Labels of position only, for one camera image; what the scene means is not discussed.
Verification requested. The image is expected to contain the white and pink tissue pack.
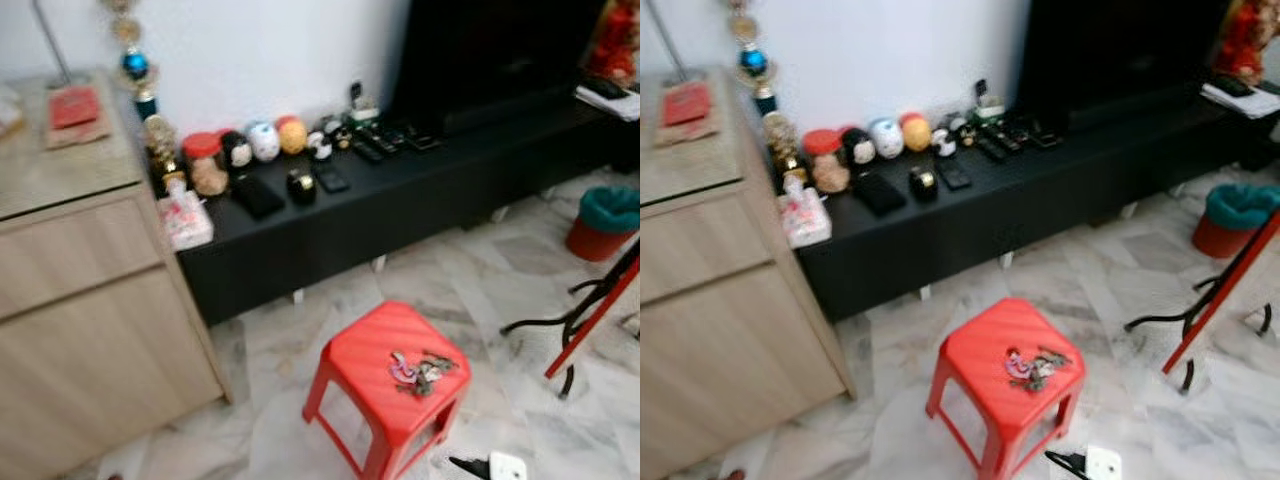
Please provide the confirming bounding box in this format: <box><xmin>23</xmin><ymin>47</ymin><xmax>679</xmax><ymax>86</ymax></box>
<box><xmin>160</xmin><ymin>178</ymin><xmax>214</xmax><ymax>251</ymax></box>
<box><xmin>780</xmin><ymin>172</ymin><xmax>833</xmax><ymax>248</ymax></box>

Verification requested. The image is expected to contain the black and white figurine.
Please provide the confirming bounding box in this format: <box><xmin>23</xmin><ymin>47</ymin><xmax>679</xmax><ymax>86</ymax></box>
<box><xmin>842</xmin><ymin>127</ymin><xmax>877</xmax><ymax>166</ymax></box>
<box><xmin>220</xmin><ymin>130</ymin><xmax>253</xmax><ymax>169</ymax></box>

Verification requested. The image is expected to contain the light wooden cabinet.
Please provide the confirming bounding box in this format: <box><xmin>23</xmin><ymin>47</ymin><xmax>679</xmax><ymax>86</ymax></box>
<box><xmin>0</xmin><ymin>70</ymin><xmax>233</xmax><ymax>480</ymax></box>
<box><xmin>640</xmin><ymin>68</ymin><xmax>856</xmax><ymax>480</ymax></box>

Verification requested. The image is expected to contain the white and blue figurine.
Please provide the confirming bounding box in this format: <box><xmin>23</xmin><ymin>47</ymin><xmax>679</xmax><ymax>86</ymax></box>
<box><xmin>868</xmin><ymin>117</ymin><xmax>905</xmax><ymax>161</ymax></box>
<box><xmin>245</xmin><ymin>120</ymin><xmax>281</xmax><ymax>163</ymax></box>

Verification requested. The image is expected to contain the black wallet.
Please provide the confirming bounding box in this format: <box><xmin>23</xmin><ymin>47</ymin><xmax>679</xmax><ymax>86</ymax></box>
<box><xmin>232</xmin><ymin>175</ymin><xmax>286</xmax><ymax>219</ymax></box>
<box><xmin>853</xmin><ymin>172</ymin><xmax>908</xmax><ymax>217</ymax></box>

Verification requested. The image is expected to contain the orange and yellow figurine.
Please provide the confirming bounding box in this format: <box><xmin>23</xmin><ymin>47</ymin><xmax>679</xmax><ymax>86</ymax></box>
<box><xmin>898</xmin><ymin>112</ymin><xmax>933</xmax><ymax>153</ymax></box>
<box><xmin>276</xmin><ymin>115</ymin><xmax>309</xmax><ymax>156</ymax></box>

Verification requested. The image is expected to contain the red booklet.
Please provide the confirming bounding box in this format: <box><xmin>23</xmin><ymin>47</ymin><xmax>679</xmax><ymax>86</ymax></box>
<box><xmin>48</xmin><ymin>85</ymin><xmax>103</xmax><ymax>131</ymax></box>
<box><xmin>662</xmin><ymin>82</ymin><xmax>716</xmax><ymax>128</ymax></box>

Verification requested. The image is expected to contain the black television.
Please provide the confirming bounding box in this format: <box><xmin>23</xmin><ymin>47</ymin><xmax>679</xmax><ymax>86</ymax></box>
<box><xmin>1015</xmin><ymin>0</ymin><xmax>1236</xmax><ymax>131</ymax></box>
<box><xmin>385</xmin><ymin>0</ymin><xmax>611</xmax><ymax>136</ymax></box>

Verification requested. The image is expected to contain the black metal table frame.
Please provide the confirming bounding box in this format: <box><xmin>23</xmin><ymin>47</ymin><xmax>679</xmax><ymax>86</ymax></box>
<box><xmin>500</xmin><ymin>240</ymin><xmax>641</xmax><ymax>401</ymax></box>
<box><xmin>1125</xmin><ymin>275</ymin><xmax>1276</xmax><ymax>393</ymax></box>

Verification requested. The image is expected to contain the red waste bin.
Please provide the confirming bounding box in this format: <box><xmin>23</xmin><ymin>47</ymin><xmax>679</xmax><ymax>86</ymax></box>
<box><xmin>1190</xmin><ymin>213</ymin><xmax>1259</xmax><ymax>261</ymax></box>
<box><xmin>565</xmin><ymin>215</ymin><xmax>633</xmax><ymax>263</ymax></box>

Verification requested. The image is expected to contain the black tv console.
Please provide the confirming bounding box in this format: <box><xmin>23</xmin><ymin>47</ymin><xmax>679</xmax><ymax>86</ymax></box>
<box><xmin>150</xmin><ymin>95</ymin><xmax>641</xmax><ymax>326</ymax></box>
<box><xmin>770</xmin><ymin>90</ymin><xmax>1280</xmax><ymax>323</ymax></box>

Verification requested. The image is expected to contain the grey pole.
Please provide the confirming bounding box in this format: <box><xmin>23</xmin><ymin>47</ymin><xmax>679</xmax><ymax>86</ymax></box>
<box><xmin>645</xmin><ymin>0</ymin><xmax>689</xmax><ymax>81</ymax></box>
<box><xmin>30</xmin><ymin>0</ymin><xmax>73</xmax><ymax>86</ymax></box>

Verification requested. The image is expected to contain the teal bin liner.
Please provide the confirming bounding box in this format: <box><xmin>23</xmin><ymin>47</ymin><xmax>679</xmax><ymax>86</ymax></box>
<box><xmin>1205</xmin><ymin>183</ymin><xmax>1280</xmax><ymax>231</ymax></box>
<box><xmin>579</xmin><ymin>185</ymin><xmax>641</xmax><ymax>236</ymax></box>

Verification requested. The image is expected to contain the red plastic stool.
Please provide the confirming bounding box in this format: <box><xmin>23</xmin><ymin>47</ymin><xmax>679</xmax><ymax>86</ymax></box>
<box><xmin>925</xmin><ymin>297</ymin><xmax>1088</xmax><ymax>480</ymax></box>
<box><xmin>303</xmin><ymin>300</ymin><xmax>473</xmax><ymax>480</ymax></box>

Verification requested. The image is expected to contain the hanging ornament with blue ball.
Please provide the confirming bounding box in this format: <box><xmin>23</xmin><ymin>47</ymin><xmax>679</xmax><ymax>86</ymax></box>
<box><xmin>725</xmin><ymin>0</ymin><xmax>781</xmax><ymax>116</ymax></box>
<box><xmin>100</xmin><ymin>0</ymin><xmax>161</xmax><ymax>121</ymax></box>

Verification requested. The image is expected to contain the gold ornament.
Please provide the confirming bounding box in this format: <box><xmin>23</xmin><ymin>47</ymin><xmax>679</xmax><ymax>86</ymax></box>
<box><xmin>762</xmin><ymin>110</ymin><xmax>806</xmax><ymax>186</ymax></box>
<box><xmin>143</xmin><ymin>115</ymin><xmax>186</xmax><ymax>191</ymax></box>

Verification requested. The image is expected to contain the red figure statue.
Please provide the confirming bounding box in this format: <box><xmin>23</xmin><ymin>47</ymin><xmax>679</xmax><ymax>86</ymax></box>
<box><xmin>585</xmin><ymin>0</ymin><xmax>641</xmax><ymax>86</ymax></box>
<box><xmin>1212</xmin><ymin>0</ymin><xmax>1280</xmax><ymax>83</ymax></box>

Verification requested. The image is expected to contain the key bunch with purple carabiner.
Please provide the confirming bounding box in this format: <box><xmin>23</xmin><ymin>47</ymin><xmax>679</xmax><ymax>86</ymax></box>
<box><xmin>1005</xmin><ymin>345</ymin><xmax>1073</xmax><ymax>393</ymax></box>
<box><xmin>388</xmin><ymin>350</ymin><xmax>461</xmax><ymax>399</ymax></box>

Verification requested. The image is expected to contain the white paper stack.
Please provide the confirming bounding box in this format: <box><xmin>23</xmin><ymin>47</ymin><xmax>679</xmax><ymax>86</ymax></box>
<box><xmin>575</xmin><ymin>82</ymin><xmax>641</xmax><ymax>123</ymax></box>
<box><xmin>1200</xmin><ymin>80</ymin><xmax>1280</xmax><ymax>119</ymax></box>

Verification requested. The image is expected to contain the small black and white charger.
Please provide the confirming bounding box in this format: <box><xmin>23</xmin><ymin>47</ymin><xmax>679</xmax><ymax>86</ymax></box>
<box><xmin>348</xmin><ymin>80</ymin><xmax>379</xmax><ymax>121</ymax></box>
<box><xmin>972</xmin><ymin>78</ymin><xmax>1004</xmax><ymax>119</ymax></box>

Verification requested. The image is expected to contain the red-edged folding table top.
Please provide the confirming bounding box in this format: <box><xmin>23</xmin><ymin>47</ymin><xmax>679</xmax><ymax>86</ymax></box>
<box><xmin>545</xmin><ymin>255</ymin><xmax>641</xmax><ymax>381</ymax></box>
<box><xmin>1162</xmin><ymin>210</ymin><xmax>1280</xmax><ymax>376</ymax></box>

